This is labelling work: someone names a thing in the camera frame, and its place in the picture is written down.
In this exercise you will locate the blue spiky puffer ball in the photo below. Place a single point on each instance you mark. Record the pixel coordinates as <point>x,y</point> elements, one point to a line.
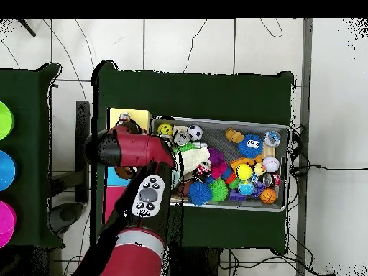
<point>199,193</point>
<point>250,151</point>

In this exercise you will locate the confetti print cloth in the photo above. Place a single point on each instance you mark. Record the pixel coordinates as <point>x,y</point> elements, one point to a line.
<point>125,117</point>

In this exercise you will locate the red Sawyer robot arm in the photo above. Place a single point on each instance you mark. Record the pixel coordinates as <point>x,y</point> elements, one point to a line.
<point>135,149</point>

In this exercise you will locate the shallow mesh bin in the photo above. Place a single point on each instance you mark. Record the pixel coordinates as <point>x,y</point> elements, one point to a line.
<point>218,129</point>

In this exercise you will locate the wooden box with three holes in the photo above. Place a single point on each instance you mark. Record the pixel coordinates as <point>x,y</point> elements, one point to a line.
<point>110,201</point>

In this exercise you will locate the cream waffle cloth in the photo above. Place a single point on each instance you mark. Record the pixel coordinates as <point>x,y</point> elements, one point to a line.
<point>195,158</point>

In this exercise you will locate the small soccer ball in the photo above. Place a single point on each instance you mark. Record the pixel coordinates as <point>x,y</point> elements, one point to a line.
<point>195,132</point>

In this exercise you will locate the yellow smiley ball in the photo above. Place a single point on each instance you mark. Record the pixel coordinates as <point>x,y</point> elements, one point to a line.
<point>164,129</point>

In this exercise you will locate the brown plush toy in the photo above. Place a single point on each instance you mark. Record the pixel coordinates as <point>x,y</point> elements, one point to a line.
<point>234,135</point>

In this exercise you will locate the dark green table cloth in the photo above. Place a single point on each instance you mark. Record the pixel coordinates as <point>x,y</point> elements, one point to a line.
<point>28,86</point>
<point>187,92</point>

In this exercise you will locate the yellow tennis ball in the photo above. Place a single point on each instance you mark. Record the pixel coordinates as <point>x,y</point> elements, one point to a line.
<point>243,171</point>

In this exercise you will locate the white baseball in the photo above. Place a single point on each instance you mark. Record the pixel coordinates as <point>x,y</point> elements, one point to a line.
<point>270,164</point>

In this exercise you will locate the small orange basketball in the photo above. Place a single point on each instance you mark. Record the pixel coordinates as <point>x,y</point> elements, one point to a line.
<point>268,195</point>

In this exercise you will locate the black chair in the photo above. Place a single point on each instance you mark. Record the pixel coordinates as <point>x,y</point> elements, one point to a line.
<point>82,115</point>

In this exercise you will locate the bright blue disc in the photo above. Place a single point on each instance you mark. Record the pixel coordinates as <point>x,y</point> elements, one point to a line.
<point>7,171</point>

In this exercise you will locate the bright green disc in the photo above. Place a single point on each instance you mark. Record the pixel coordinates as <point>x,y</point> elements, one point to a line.
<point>5,120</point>

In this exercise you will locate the bright pink disc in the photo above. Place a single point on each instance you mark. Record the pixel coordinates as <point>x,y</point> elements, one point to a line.
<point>7,224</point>

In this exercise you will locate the black rod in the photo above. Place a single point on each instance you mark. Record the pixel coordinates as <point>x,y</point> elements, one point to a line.
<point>27,28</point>

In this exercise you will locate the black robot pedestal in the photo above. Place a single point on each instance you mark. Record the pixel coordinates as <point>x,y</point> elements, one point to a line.
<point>198,264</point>

